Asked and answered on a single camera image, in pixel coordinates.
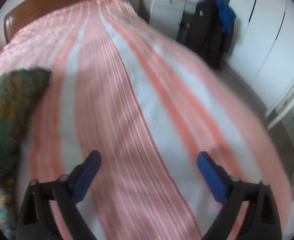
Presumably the black jacket hanging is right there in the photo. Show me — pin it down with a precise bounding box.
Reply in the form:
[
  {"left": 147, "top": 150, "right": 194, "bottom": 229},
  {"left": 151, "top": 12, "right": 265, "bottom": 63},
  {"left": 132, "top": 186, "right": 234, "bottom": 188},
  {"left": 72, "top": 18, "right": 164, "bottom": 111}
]
[{"left": 186, "top": 0, "right": 235, "bottom": 69}]

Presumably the pink striped bed sheet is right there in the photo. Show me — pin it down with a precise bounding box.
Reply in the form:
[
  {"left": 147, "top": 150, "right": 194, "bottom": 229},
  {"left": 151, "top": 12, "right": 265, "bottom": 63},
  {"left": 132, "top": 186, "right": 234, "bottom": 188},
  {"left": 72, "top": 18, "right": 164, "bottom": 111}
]
[{"left": 0, "top": 0, "right": 291, "bottom": 239}]

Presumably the blue garment hanging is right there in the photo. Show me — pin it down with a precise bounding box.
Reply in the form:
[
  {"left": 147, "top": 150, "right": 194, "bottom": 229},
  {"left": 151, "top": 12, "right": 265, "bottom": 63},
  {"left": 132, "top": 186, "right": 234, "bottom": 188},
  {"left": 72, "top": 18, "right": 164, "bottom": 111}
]
[{"left": 214, "top": 0, "right": 237, "bottom": 34}]

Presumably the green landscape print silk jacket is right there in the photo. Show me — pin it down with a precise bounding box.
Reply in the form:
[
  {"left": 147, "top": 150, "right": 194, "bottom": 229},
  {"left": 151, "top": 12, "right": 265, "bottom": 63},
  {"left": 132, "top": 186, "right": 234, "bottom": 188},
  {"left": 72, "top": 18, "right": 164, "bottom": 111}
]
[{"left": 0, "top": 68, "right": 51, "bottom": 239}]

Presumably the white drawer dresser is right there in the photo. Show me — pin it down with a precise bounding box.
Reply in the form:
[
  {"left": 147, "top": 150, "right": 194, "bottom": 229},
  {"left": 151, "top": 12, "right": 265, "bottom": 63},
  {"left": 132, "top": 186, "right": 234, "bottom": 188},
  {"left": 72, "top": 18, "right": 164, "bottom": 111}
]
[{"left": 138, "top": 0, "right": 196, "bottom": 40}]

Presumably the white wardrobe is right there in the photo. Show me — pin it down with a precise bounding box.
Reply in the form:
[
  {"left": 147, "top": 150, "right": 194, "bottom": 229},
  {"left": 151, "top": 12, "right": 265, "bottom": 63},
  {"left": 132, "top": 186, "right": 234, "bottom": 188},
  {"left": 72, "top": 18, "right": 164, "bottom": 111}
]
[{"left": 227, "top": 0, "right": 294, "bottom": 112}]

